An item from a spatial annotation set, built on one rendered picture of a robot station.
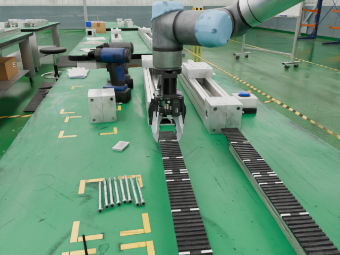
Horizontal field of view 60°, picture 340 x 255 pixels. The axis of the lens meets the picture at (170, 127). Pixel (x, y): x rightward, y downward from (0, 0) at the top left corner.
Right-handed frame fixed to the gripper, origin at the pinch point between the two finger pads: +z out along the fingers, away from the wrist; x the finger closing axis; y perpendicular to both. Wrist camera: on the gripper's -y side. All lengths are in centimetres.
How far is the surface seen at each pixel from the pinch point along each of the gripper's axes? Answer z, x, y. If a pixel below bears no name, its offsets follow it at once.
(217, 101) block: -6.4, 17.0, -10.5
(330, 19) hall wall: 12, 691, -999
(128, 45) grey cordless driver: -18, -12, -66
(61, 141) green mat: 3.0, -30.9, -6.6
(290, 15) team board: -18, 286, -502
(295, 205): -0.1, 20.4, 34.2
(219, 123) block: -0.4, 17.0, -7.2
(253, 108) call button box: 1.0, 34.6, -24.4
